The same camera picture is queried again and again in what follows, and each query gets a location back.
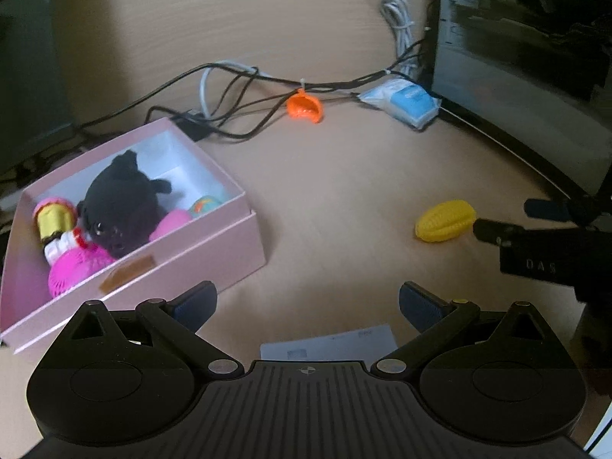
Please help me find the yellow corn toy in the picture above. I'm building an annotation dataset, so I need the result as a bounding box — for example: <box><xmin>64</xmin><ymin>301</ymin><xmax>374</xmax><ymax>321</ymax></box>
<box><xmin>414</xmin><ymin>200</ymin><xmax>477</xmax><ymax>243</ymax></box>

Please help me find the white paper card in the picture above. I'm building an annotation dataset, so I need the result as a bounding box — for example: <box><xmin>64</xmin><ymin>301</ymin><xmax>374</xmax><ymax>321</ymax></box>
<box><xmin>259</xmin><ymin>324</ymin><xmax>398</xmax><ymax>366</ymax></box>

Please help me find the blue white tissue pack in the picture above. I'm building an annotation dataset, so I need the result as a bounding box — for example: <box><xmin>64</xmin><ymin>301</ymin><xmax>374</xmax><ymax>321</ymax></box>
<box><xmin>358</xmin><ymin>78</ymin><xmax>442</xmax><ymax>130</ymax></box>

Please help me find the orange plastic toy shell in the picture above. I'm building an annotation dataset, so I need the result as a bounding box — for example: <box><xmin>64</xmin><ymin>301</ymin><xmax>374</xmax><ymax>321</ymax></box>
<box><xmin>286</xmin><ymin>88</ymin><xmax>324</xmax><ymax>123</ymax></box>

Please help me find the pink cardboard box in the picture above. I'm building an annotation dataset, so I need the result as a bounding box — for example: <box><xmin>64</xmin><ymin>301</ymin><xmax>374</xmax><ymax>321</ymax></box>
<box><xmin>1</xmin><ymin>118</ymin><xmax>265</xmax><ymax>358</ymax></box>

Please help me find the small globe ball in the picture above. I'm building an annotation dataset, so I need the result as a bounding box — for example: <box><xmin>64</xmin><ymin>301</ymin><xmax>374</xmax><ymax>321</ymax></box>
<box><xmin>189</xmin><ymin>195</ymin><xmax>222</xmax><ymax>219</ymax></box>

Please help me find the magenta round toy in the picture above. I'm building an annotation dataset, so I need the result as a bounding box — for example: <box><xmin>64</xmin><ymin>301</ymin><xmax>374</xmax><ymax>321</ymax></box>
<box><xmin>48</xmin><ymin>246</ymin><xmax>115</xmax><ymax>298</ymax></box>

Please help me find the black plush toy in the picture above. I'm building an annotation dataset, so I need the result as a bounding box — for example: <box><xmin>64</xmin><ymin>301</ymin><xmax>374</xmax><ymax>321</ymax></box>
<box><xmin>77</xmin><ymin>149</ymin><xmax>172</xmax><ymax>259</ymax></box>

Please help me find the doll with gold hat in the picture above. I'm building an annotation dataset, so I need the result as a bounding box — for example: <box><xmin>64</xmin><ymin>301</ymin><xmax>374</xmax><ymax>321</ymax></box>
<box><xmin>32</xmin><ymin>197</ymin><xmax>93</xmax><ymax>265</ymax></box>

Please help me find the computer tower case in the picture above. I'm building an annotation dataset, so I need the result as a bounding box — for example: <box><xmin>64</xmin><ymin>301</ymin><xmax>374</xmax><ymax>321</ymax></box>
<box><xmin>422</xmin><ymin>0</ymin><xmax>611</xmax><ymax>195</ymax></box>

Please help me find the black computer monitor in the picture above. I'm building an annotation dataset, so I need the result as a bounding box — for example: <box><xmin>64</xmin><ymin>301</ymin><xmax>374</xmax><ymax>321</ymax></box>
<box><xmin>1</xmin><ymin>0</ymin><xmax>74</xmax><ymax>171</ymax></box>

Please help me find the black cable bundle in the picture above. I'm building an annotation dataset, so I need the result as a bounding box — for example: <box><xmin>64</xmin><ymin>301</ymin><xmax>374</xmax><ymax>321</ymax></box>
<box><xmin>78</xmin><ymin>32</ymin><xmax>432</xmax><ymax>142</ymax></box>

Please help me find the white coiled cable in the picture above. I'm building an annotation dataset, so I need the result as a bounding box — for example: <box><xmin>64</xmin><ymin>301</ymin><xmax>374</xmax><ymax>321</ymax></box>
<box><xmin>379</xmin><ymin>0</ymin><xmax>422</xmax><ymax>80</ymax></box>

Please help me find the grey looped cable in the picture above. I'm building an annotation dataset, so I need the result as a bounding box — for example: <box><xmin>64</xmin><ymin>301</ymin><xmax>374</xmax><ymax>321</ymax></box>
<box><xmin>198</xmin><ymin>60</ymin><xmax>307</xmax><ymax>120</ymax></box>

